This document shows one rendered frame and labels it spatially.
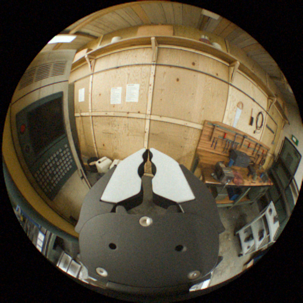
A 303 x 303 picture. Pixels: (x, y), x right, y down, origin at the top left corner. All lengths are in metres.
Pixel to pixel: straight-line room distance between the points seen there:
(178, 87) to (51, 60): 1.55
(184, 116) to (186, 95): 0.32
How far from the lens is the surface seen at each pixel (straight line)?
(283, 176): 3.69
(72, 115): 2.63
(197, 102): 1.56
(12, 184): 0.34
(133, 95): 1.64
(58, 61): 0.91
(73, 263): 1.20
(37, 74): 0.83
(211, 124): 1.59
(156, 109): 1.56
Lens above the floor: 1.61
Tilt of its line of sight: 33 degrees down
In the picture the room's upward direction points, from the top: 7 degrees clockwise
